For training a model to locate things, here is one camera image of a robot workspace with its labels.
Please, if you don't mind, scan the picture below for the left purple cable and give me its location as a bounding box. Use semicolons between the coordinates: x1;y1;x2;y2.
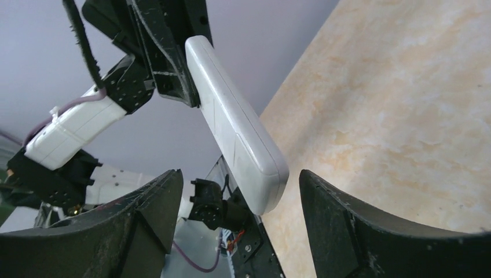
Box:
0;0;108;147

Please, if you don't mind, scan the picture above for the grey remote control with buttons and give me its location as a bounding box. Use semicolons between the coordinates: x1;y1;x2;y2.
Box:
185;35;290;215

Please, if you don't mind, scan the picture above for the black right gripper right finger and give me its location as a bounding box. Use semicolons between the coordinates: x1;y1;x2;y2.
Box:
299;170;490;277

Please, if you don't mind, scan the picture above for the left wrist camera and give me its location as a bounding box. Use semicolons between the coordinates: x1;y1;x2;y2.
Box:
25;96;126;170

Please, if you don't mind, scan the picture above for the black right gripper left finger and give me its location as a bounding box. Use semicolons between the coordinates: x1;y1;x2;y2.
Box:
1;170;184;277

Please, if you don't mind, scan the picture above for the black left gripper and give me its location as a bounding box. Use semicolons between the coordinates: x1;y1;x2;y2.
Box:
82;0;212;115

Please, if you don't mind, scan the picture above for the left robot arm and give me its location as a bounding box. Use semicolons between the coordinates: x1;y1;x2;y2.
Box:
2;1;212;216

